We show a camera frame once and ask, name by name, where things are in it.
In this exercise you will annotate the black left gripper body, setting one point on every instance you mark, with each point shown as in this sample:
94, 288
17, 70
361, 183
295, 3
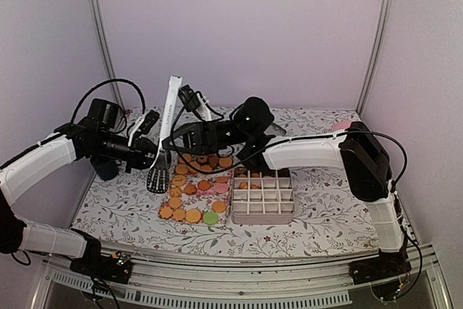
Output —
134, 153

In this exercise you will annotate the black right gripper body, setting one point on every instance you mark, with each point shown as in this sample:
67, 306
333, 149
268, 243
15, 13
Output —
208, 142

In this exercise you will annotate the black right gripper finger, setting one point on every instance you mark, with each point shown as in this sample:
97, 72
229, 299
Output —
178, 135
167, 144

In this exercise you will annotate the floral cookie tray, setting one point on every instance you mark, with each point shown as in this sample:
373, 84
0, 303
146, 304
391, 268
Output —
190, 187

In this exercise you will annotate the pink divided cookie tin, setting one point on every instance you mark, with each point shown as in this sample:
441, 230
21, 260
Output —
262, 198

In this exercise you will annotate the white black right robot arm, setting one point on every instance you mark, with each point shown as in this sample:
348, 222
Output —
353, 148

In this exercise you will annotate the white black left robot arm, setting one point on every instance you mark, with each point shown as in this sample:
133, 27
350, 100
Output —
96, 137

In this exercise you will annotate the chocolate sprinkled donut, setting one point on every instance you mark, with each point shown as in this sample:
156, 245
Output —
202, 160

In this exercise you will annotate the dark blue cup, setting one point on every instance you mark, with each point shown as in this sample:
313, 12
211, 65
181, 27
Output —
105, 168

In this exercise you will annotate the silver metal tin lid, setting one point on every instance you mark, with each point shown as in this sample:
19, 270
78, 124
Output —
276, 129

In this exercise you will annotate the dotted tan sandwich cookie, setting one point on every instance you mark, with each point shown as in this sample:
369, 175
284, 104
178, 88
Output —
193, 216

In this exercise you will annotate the green round cookie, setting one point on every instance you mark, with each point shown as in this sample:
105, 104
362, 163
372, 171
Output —
210, 218

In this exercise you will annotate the pink plastic plate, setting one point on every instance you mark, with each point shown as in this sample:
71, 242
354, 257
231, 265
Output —
342, 125

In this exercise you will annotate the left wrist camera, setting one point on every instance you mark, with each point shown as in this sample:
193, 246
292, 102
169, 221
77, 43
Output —
142, 125

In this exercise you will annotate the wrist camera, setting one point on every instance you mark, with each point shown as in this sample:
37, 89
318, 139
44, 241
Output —
142, 125
194, 102

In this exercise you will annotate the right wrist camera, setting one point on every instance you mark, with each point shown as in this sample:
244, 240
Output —
194, 102

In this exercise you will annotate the aluminium front rail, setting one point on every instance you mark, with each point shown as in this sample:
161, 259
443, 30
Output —
165, 279

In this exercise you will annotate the aluminium left corner post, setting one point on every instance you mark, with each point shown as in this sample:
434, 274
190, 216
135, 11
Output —
96, 14

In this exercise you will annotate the aluminium corner post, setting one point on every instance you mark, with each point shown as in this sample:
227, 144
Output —
380, 30
96, 14

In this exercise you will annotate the aluminium right corner post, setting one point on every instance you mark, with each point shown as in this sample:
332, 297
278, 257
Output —
380, 30

